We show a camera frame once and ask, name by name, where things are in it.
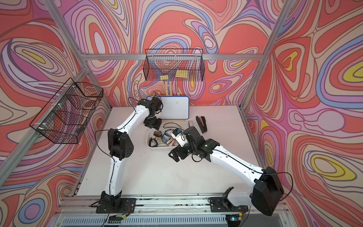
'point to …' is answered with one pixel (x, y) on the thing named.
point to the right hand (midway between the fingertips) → (176, 153)
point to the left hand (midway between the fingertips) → (156, 127)
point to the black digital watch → (152, 143)
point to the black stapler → (202, 122)
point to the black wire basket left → (63, 118)
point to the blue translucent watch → (165, 138)
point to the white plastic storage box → (172, 144)
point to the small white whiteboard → (174, 107)
